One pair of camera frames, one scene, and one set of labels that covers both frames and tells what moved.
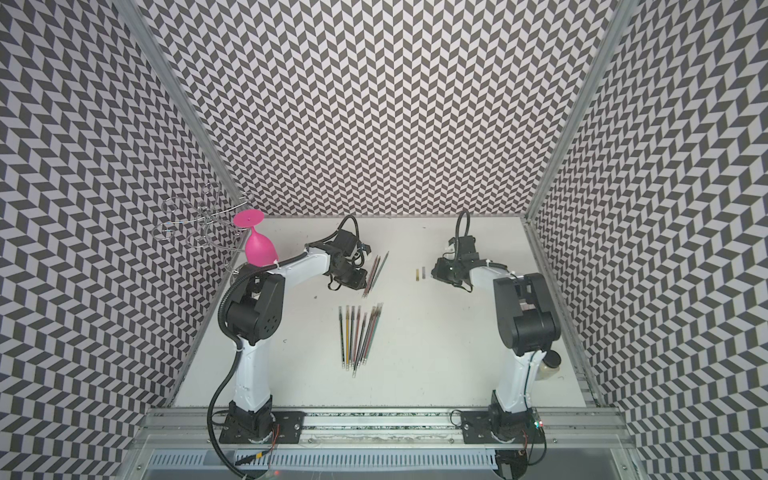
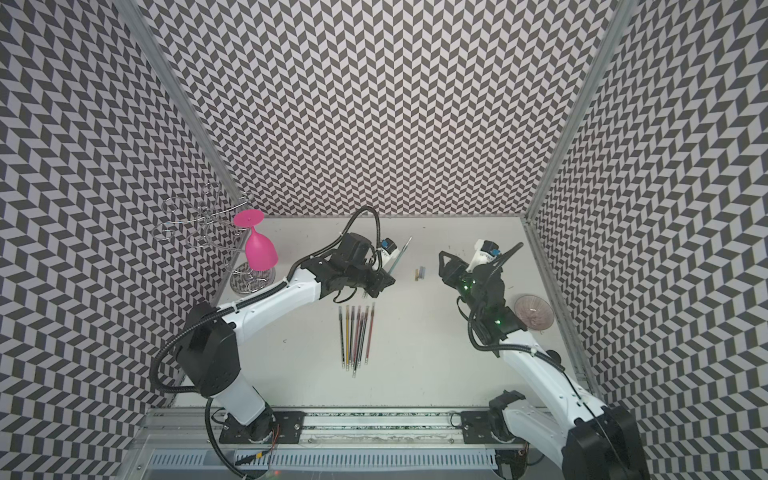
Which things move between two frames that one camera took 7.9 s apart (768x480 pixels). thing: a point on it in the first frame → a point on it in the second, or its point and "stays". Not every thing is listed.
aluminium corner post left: x=135 y=14 stays
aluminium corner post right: x=583 y=108 stays
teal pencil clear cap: x=373 y=333 → x=400 y=254
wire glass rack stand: x=205 y=221 stays
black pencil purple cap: x=352 y=336 stays
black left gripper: x=358 y=283 → x=383 y=280
